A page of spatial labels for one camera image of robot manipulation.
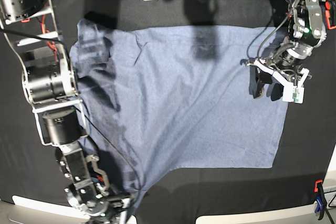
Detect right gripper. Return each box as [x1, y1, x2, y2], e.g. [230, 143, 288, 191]
[65, 182, 134, 223]

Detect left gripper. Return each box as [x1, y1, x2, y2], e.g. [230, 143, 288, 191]
[240, 50, 311, 101]

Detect light blue t-shirt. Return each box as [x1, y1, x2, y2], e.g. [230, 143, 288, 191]
[70, 19, 288, 209]

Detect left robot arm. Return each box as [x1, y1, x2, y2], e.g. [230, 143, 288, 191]
[246, 0, 327, 104]

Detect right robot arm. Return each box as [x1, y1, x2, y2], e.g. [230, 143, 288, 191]
[1, 0, 133, 223]

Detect black table cloth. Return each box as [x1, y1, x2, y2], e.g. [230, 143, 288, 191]
[1, 0, 335, 223]

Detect red clamp top right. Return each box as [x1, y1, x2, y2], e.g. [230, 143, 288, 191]
[324, 0, 336, 30]

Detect clamp bottom right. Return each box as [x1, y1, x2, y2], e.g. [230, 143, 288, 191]
[314, 179, 327, 220]

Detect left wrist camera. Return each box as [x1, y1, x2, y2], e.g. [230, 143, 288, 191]
[282, 86, 305, 104]

